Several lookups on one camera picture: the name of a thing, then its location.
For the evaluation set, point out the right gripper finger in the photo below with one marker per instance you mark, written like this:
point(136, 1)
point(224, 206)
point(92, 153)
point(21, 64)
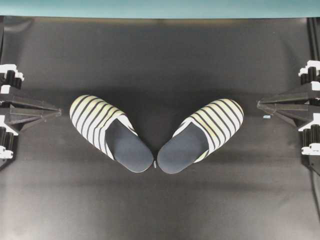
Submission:
point(299, 118)
point(284, 101)

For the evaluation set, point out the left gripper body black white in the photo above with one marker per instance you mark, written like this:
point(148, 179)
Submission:
point(10, 78)

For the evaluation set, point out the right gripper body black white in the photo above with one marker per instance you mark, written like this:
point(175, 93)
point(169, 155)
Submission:
point(310, 74)

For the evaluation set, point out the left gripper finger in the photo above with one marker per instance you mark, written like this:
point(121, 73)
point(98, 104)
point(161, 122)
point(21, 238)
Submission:
point(32, 103)
point(17, 120)

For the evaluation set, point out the striped slipper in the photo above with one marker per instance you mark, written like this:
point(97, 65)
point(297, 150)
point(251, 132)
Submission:
point(200, 134)
point(110, 131)

